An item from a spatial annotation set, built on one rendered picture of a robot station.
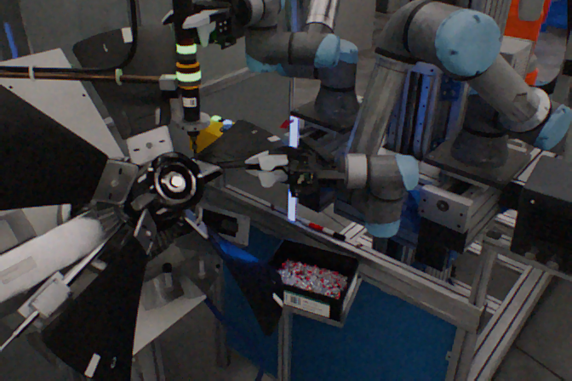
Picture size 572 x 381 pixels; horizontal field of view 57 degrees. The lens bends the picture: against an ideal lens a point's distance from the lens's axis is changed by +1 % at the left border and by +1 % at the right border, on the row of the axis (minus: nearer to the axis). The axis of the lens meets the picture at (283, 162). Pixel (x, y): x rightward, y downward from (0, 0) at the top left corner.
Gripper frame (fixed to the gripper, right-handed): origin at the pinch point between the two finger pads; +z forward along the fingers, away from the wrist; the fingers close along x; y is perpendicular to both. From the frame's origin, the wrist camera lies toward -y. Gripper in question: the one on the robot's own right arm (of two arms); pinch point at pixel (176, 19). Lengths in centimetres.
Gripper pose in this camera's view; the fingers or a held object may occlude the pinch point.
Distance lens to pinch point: 97.8
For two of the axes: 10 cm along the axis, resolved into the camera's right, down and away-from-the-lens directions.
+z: -4.7, 4.2, -7.8
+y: -0.1, 8.8, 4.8
